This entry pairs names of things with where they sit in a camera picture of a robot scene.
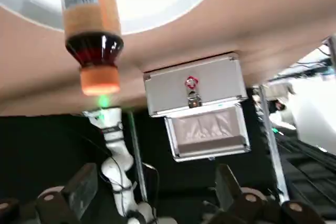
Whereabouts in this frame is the gray round plate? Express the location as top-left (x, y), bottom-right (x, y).
top-left (0, 0), bottom-right (224, 36)

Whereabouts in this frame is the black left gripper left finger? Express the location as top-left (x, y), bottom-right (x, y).
top-left (0, 163), bottom-right (99, 224)

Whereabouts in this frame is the brown iodophor bottle orange cap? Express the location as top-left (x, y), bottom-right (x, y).
top-left (56, 0), bottom-right (124, 96)

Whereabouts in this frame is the silver aluminium medical kit case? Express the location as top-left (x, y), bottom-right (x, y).
top-left (143, 52), bottom-right (251, 163)

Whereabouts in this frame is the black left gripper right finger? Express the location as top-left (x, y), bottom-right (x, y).
top-left (202, 165), bottom-right (326, 224)

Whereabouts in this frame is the aluminium frame post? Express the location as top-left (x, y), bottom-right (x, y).
top-left (258, 84), bottom-right (291, 206)

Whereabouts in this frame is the thin metal frame pole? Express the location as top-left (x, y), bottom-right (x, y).
top-left (129, 111), bottom-right (148, 201)

